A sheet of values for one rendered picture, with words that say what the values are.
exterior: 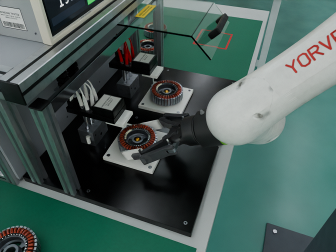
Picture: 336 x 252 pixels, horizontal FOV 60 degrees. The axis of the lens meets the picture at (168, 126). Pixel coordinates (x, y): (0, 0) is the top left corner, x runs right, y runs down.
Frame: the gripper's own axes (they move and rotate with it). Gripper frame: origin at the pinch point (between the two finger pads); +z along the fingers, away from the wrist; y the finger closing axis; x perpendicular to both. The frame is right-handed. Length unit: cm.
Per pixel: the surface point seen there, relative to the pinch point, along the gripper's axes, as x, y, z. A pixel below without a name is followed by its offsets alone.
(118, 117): 9.3, -1.1, 0.0
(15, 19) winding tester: 40.9, -8.2, -0.1
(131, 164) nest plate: -2.3, -7.1, 0.3
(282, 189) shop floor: -98, 61, -9
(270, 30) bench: -43, 161, -8
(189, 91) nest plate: -5.0, 29.8, -4.3
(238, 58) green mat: -14, 64, -13
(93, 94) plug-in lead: 16.9, 1.3, 5.3
